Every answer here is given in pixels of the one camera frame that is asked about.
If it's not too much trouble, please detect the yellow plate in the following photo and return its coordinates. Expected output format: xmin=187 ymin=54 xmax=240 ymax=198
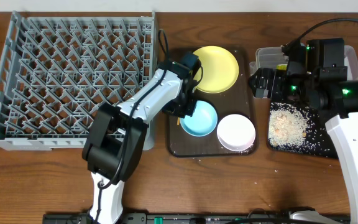
xmin=193 ymin=46 xmax=239 ymax=93

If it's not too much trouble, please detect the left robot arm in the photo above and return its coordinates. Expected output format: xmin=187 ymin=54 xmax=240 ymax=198
xmin=82 ymin=68 xmax=198 ymax=223

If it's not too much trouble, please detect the dark brown serving tray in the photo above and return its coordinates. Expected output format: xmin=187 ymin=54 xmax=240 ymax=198
xmin=165 ymin=45 xmax=259 ymax=158

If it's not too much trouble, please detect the pink-white bowl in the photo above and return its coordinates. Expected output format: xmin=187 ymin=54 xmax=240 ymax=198
xmin=217 ymin=114 xmax=256 ymax=152

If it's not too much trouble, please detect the black waste tray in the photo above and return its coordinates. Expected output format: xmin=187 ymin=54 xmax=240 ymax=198
xmin=268 ymin=101 xmax=338 ymax=159

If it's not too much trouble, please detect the green yellow snack wrapper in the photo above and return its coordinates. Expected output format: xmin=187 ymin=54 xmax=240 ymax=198
xmin=276 ymin=64 xmax=287 ymax=70

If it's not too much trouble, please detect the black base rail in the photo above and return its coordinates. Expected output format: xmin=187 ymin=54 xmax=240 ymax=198
xmin=42 ymin=212 xmax=352 ymax=224

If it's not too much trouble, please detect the light blue bowl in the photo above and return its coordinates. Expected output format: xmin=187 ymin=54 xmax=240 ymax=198
xmin=180 ymin=100 xmax=218 ymax=137

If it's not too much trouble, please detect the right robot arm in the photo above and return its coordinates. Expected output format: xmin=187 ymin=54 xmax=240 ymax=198
xmin=248 ymin=38 xmax=358 ymax=223

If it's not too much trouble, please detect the pile of rice waste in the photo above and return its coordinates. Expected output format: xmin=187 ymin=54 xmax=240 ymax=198
xmin=268 ymin=109 xmax=308 ymax=147

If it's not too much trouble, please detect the clear plastic bin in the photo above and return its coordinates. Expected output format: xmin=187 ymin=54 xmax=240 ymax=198
xmin=248 ymin=45 xmax=358 ymax=94

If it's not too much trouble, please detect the grey plastic dish rack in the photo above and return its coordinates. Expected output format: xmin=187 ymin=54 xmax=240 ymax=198
xmin=0 ymin=12 xmax=158 ymax=151

